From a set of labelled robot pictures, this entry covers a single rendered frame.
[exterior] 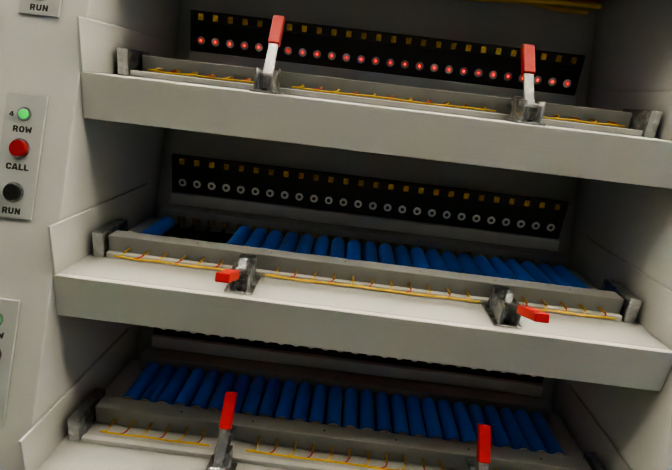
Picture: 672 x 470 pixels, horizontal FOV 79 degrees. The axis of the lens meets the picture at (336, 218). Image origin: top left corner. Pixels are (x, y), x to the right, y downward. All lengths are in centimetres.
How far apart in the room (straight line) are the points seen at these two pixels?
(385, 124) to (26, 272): 38
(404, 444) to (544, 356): 18
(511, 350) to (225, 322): 28
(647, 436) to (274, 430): 39
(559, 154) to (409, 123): 15
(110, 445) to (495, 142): 51
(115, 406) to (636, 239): 62
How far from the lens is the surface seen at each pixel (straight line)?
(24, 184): 50
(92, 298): 47
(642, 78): 62
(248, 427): 52
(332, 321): 41
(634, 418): 57
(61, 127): 49
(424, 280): 45
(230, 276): 36
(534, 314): 38
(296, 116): 42
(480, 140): 43
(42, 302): 49
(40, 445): 55
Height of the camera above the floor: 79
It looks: 1 degrees up
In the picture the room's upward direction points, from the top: 7 degrees clockwise
